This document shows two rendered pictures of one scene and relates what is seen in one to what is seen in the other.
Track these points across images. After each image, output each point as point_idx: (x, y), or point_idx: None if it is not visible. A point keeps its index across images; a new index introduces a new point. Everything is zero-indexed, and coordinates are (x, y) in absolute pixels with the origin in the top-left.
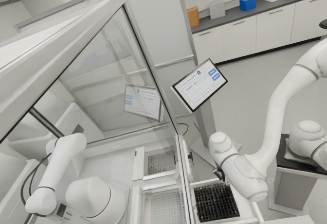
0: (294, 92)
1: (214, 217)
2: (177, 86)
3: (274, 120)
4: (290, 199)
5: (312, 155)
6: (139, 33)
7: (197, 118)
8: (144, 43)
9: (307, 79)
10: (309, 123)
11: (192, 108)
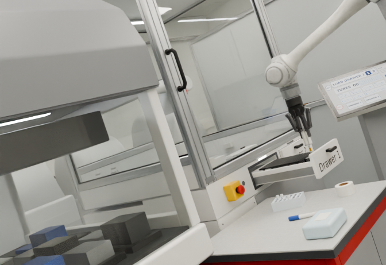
0: (344, 10)
1: (273, 166)
2: (327, 84)
3: (316, 29)
4: None
5: None
6: None
7: (373, 162)
8: (261, 6)
9: None
10: None
11: (338, 112)
